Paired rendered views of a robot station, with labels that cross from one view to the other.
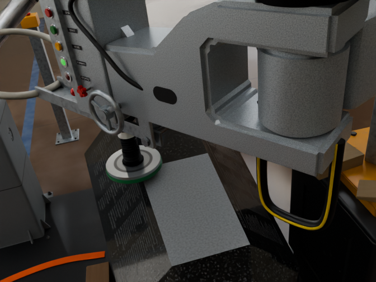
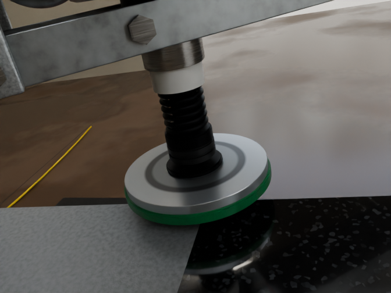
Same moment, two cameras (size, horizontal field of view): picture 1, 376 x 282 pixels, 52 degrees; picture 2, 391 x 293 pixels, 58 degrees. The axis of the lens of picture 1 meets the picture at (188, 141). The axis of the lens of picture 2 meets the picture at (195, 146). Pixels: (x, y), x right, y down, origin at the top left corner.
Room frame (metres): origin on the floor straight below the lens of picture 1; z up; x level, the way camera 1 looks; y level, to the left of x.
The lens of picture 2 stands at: (1.46, -0.18, 1.13)
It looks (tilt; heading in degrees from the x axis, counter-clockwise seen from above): 25 degrees down; 119
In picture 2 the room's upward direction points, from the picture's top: 11 degrees counter-clockwise
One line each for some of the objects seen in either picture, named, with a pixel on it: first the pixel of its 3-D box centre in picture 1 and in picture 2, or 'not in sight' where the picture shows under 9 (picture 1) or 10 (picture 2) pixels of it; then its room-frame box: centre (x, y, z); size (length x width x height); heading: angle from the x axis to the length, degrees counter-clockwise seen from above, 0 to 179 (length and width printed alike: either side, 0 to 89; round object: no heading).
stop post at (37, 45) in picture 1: (49, 81); not in sight; (3.02, 1.06, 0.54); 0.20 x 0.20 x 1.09; 9
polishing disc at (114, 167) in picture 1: (133, 161); (195, 167); (1.24, 0.22, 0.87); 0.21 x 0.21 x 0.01
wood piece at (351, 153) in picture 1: (333, 160); not in sight; (1.18, -0.54, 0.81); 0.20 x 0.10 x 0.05; 107
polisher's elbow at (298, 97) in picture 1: (300, 80); not in sight; (0.79, -0.27, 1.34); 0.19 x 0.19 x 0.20
